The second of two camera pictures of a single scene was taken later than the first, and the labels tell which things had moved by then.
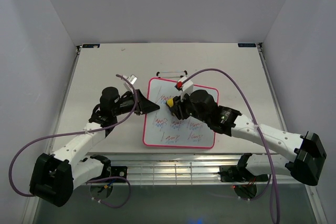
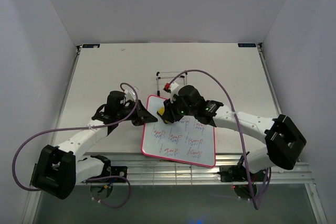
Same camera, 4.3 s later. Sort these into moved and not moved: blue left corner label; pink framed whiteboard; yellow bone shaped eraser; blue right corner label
Moved: pink framed whiteboard; yellow bone shaped eraser
Not moved: blue right corner label; blue left corner label
